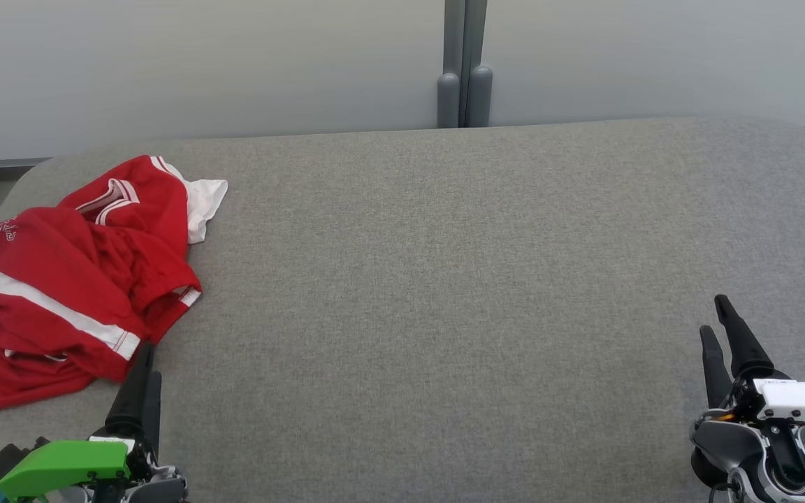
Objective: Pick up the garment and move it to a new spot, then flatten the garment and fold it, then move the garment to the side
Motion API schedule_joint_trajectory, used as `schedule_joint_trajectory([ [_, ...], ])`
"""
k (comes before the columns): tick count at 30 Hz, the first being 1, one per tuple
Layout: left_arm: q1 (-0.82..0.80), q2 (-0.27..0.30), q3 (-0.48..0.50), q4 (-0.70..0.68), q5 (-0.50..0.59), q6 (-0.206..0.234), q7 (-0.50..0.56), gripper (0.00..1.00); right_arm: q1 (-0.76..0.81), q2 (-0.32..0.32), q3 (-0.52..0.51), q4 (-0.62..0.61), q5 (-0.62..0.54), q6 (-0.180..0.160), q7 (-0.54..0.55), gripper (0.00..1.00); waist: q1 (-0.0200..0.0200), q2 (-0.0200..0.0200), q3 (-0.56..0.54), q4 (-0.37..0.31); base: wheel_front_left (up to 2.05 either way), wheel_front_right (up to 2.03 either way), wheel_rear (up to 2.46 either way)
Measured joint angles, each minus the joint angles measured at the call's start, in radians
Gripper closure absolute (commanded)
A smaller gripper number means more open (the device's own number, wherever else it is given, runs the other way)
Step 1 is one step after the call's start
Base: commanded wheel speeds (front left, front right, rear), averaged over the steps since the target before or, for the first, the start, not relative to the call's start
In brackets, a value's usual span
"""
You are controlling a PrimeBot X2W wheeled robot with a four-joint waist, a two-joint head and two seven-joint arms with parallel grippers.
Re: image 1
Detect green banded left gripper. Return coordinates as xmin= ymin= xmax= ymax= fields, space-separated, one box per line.
xmin=0 ymin=342 xmax=166 ymax=503

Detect red Bulls 23 shorts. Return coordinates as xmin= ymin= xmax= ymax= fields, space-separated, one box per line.
xmin=0 ymin=206 xmax=202 ymax=413

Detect red Bulls 23 jersey shirt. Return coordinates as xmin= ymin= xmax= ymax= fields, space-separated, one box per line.
xmin=58 ymin=155 xmax=229 ymax=308

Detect grey partition post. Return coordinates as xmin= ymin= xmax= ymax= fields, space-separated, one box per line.
xmin=437 ymin=0 xmax=465 ymax=129
xmin=464 ymin=0 xmax=494 ymax=128

